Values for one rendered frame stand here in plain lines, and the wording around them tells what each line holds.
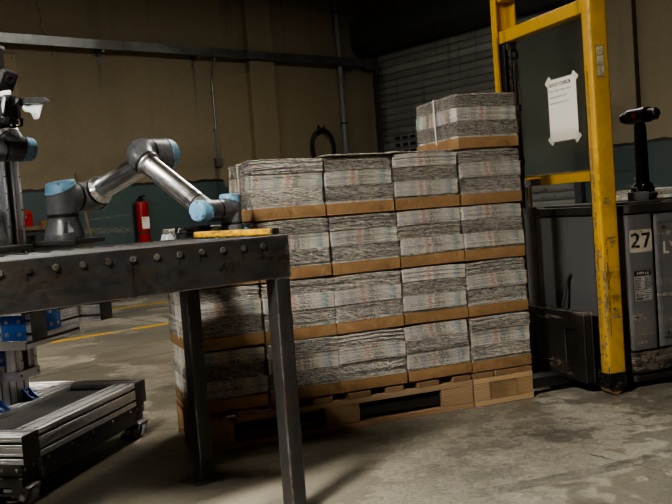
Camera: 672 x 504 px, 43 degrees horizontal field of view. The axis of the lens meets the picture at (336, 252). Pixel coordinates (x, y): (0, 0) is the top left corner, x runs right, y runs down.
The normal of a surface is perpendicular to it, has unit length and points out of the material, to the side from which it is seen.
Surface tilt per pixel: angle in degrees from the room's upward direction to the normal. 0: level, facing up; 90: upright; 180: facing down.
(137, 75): 90
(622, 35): 90
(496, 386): 90
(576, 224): 90
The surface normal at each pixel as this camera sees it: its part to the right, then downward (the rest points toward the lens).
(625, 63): -0.76, 0.09
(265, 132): 0.64, 0.00
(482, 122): 0.36, 0.02
